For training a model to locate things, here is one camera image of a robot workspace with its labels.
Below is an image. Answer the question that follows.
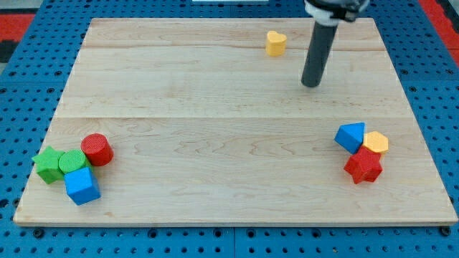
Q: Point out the green star block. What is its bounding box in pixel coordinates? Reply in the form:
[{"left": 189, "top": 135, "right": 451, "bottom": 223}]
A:
[{"left": 32, "top": 146, "right": 65, "bottom": 184}]

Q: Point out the blue triangular prism block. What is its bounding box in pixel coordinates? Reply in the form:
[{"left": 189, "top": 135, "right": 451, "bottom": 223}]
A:
[{"left": 334, "top": 122, "right": 366, "bottom": 154}]

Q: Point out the yellow heart block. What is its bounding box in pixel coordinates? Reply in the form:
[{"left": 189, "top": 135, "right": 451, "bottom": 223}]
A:
[{"left": 265, "top": 31, "right": 287, "bottom": 57}]

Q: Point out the red cylinder block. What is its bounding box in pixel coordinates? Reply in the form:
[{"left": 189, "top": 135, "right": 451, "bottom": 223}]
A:
[{"left": 80, "top": 133, "right": 114, "bottom": 166}]

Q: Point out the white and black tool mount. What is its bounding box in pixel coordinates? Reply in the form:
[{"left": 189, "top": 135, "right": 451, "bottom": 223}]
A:
[{"left": 303, "top": 0, "right": 369, "bottom": 27}]

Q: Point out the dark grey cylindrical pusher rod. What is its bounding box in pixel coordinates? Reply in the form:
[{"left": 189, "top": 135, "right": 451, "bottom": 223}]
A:
[{"left": 301, "top": 22, "right": 338, "bottom": 87}]

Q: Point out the yellow hexagon block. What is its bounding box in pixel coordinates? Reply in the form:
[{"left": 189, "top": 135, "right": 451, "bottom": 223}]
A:
[{"left": 363, "top": 131, "right": 389, "bottom": 155}]

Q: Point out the blue cube block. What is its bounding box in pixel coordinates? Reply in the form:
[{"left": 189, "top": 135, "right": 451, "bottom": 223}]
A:
[{"left": 64, "top": 167, "right": 101, "bottom": 206}]

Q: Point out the red star block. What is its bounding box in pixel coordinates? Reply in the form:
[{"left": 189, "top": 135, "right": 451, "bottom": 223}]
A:
[{"left": 344, "top": 147, "right": 383, "bottom": 184}]

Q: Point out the green cylinder block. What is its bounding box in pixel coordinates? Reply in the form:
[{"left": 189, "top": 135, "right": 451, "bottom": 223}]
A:
[{"left": 58, "top": 149, "right": 93, "bottom": 174}]

